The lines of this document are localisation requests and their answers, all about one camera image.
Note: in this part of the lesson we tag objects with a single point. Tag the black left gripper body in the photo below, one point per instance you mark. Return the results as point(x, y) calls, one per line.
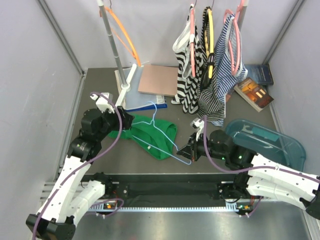
point(111, 122)

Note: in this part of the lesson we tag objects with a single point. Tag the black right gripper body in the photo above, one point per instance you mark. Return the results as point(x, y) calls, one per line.
point(198, 147)

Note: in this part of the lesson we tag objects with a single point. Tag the green tank top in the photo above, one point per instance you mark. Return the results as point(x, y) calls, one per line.
point(152, 136)

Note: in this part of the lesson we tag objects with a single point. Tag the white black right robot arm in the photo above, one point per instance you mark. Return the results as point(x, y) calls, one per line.
point(256, 176)

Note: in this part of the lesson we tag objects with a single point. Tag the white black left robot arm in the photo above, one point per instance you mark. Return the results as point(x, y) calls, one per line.
point(59, 216)

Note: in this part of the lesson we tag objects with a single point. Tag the thin black white striped top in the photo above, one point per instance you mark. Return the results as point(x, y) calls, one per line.
point(209, 104)

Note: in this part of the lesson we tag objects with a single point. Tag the orange plastic hanger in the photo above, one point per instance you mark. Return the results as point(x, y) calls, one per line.
point(130, 47)

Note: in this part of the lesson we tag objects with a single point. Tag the blue white striped tank top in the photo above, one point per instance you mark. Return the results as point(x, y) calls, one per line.
point(225, 80)

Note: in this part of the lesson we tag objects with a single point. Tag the wide black white striped top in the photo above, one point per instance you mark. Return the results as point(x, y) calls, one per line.
point(187, 84)

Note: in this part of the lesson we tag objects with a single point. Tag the yellow black hanger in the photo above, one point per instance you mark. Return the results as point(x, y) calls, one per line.
point(207, 44)

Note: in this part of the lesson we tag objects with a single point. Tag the pink hanger right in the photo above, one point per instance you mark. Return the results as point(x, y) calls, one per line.
point(232, 40)

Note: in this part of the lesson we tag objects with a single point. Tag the pink hanger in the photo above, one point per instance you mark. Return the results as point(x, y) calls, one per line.
point(232, 40)
point(192, 39)

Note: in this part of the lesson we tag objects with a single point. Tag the pink hanger left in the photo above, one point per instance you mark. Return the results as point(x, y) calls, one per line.
point(192, 39)

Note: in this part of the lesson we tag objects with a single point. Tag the blue white folder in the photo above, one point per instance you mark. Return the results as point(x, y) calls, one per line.
point(137, 101)

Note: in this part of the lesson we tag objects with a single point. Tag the white rack base foot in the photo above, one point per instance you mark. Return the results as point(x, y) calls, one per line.
point(123, 92)

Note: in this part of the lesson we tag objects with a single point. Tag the teal transparent plastic basket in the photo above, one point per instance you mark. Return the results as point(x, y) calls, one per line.
point(273, 145)

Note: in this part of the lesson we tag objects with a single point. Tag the pink brown notebook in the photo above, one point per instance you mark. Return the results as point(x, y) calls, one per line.
point(159, 80)

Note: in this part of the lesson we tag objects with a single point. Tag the orange cover book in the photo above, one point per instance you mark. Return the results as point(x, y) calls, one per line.
point(253, 94)

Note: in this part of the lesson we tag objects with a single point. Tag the dark blue book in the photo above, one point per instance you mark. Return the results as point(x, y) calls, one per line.
point(260, 73)

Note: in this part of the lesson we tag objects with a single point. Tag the grey rack pole left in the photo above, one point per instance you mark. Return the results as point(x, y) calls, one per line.
point(102, 10)

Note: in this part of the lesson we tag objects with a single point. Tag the grey rack pole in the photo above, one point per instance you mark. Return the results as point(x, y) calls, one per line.
point(102, 10)
point(243, 15)

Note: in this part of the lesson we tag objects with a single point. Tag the grey rack pole right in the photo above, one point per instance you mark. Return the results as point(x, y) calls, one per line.
point(243, 15)

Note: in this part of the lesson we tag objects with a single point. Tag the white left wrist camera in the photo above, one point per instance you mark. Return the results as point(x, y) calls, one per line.
point(102, 104)

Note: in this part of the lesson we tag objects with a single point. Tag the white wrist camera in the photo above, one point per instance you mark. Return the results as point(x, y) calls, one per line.
point(198, 124)
point(102, 104)

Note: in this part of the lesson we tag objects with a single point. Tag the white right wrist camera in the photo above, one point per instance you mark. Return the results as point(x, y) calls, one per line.
point(198, 124)

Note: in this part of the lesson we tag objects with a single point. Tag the grey slotted cable duct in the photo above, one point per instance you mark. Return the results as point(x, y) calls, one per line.
point(102, 208)

